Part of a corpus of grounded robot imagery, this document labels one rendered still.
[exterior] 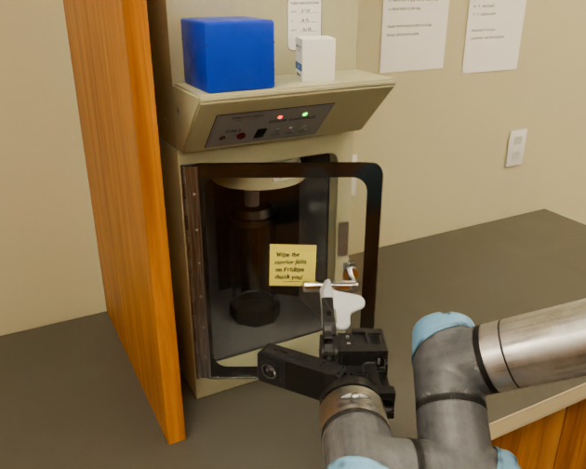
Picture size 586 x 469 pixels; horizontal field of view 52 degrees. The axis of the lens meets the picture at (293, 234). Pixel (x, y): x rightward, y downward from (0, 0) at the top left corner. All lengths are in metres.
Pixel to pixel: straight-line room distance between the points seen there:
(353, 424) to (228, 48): 0.49
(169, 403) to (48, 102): 0.66
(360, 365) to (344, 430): 0.14
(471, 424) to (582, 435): 0.83
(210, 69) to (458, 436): 0.53
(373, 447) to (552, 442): 0.82
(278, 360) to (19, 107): 0.80
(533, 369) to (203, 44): 0.55
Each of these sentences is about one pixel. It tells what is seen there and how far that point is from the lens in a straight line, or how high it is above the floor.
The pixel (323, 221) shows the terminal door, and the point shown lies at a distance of 0.96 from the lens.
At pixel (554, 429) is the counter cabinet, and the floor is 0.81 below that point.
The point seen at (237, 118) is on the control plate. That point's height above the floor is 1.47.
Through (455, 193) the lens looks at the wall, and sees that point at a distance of 1.90.
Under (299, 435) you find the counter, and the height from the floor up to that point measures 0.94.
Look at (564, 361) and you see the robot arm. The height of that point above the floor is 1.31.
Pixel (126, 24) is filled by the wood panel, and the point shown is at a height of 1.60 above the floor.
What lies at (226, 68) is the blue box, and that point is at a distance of 0.83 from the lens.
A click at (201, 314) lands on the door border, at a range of 1.04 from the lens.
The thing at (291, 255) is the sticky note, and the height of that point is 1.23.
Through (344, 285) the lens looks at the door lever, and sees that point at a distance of 0.96.
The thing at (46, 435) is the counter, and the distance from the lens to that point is 1.15.
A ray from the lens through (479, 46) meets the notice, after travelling 1.83.
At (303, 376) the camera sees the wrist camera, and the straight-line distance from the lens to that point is 0.74.
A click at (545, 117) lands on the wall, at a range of 2.09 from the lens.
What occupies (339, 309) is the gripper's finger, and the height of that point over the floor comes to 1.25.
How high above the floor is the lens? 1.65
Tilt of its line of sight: 23 degrees down
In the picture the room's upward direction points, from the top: straight up
